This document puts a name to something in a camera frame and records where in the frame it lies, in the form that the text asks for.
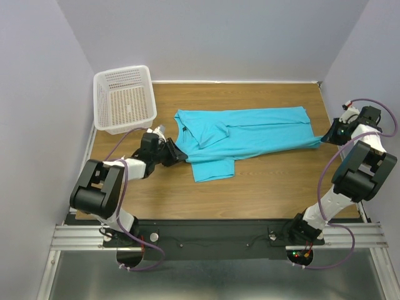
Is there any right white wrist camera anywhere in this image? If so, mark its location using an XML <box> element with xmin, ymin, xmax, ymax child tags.
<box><xmin>339</xmin><ymin>102</ymin><xmax>360</xmax><ymax>124</ymax></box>

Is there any white perforated plastic basket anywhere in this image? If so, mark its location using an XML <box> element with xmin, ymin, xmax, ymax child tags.
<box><xmin>93</xmin><ymin>65</ymin><xmax>157</xmax><ymax>135</ymax></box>

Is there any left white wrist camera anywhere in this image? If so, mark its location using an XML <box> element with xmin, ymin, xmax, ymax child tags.
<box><xmin>147</xmin><ymin>125</ymin><xmax>166</xmax><ymax>141</ymax></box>

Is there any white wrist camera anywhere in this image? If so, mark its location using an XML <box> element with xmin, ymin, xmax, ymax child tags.
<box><xmin>339</xmin><ymin>102</ymin><xmax>360</xmax><ymax>124</ymax></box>
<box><xmin>147</xmin><ymin>125</ymin><xmax>166</xmax><ymax>141</ymax></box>

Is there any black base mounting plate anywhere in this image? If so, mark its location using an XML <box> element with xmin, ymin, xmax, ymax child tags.
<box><xmin>102</xmin><ymin>219</ymin><xmax>326</xmax><ymax>262</ymax></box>

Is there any turquoise t-shirt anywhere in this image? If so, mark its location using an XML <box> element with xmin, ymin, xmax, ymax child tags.
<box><xmin>174</xmin><ymin>107</ymin><xmax>321</xmax><ymax>183</ymax></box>

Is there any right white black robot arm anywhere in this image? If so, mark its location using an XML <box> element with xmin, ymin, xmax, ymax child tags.
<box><xmin>287</xmin><ymin>102</ymin><xmax>398</xmax><ymax>244</ymax></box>

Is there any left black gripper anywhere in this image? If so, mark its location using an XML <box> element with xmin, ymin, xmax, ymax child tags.
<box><xmin>151</xmin><ymin>137</ymin><xmax>188</xmax><ymax>167</ymax></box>

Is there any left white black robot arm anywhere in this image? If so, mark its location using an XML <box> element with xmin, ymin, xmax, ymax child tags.
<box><xmin>69</xmin><ymin>131</ymin><xmax>188</xmax><ymax>248</ymax></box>

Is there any aluminium extrusion frame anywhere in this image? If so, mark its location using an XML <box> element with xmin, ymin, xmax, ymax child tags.
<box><xmin>36</xmin><ymin>124</ymin><xmax>400</xmax><ymax>300</ymax></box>

